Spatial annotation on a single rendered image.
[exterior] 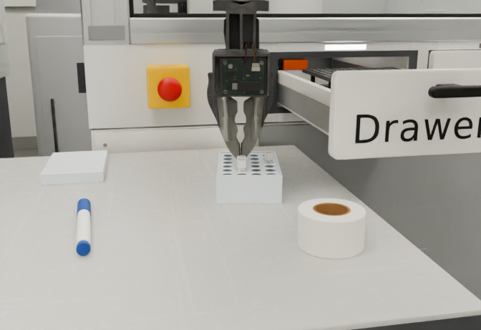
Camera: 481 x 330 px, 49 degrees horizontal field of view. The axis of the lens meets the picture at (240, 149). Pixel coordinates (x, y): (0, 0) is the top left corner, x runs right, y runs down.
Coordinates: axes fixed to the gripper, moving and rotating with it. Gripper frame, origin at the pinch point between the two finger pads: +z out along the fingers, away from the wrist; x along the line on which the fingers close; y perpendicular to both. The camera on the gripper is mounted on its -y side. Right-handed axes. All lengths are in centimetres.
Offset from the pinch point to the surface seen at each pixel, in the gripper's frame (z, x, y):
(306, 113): -3.6, 10.2, -8.4
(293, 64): -6, 14, -64
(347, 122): -5.4, 13.2, 7.4
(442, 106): -7.0, 25.7, 5.2
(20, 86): 33, -160, -322
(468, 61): -10, 44, -31
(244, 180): 2.2, 0.4, 7.5
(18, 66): 19, -160, -322
